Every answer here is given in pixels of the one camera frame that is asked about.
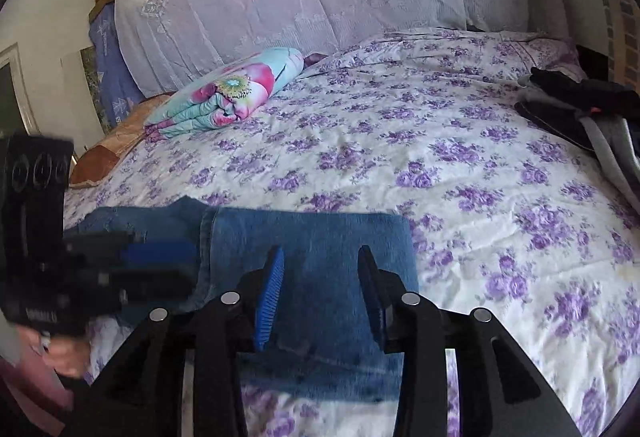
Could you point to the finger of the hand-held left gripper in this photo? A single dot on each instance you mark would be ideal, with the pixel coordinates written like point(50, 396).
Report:
point(155, 253)
point(150, 289)

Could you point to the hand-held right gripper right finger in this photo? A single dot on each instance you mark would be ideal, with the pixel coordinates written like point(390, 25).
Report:
point(371, 297)

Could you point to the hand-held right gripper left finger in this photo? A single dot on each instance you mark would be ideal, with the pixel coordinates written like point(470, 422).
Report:
point(270, 297)

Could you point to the blue denim pants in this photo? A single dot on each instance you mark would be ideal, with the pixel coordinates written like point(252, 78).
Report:
point(320, 227)

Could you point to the person's left forearm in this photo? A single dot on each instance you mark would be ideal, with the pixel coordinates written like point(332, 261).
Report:
point(32, 382)

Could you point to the person's left hand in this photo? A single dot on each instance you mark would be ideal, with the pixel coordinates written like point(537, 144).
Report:
point(65, 352)

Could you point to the orange-brown pillow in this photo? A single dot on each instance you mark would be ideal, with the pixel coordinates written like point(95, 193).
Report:
point(120, 137)

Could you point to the folded floral quilt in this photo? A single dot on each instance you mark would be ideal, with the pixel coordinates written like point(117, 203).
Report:
point(240, 87)

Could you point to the blue patterned cushion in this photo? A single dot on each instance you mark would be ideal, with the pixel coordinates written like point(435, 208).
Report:
point(107, 57)

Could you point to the dark purple cloth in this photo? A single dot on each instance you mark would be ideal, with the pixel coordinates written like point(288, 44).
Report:
point(315, 58)

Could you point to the dark pinstriped garment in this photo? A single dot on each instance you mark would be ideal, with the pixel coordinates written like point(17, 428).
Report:
point(550, 122)

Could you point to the black garment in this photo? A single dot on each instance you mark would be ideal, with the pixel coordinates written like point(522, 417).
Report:
point(575, 89)

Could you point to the beige brick-pattern curtain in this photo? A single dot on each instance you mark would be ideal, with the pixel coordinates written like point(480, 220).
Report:
point(622, 17)

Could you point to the white door frame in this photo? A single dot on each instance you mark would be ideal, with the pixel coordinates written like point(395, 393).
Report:
point(22, 87)

